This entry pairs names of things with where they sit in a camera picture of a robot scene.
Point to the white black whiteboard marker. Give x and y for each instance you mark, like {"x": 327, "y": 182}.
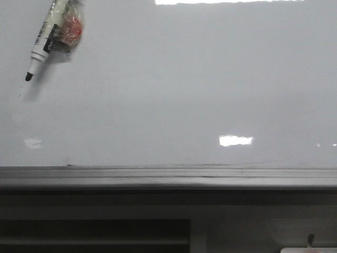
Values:
{"x": 62, "y": 28}

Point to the white whiteboard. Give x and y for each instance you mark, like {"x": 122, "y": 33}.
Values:
{"x": 227, "y": 84}

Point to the grey aluminium marker tray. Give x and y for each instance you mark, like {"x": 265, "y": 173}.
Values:
{"x": 165, "y": 178}

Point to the white object with red edge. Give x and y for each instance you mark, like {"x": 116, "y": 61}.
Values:
{"x": 309, "y": 250}

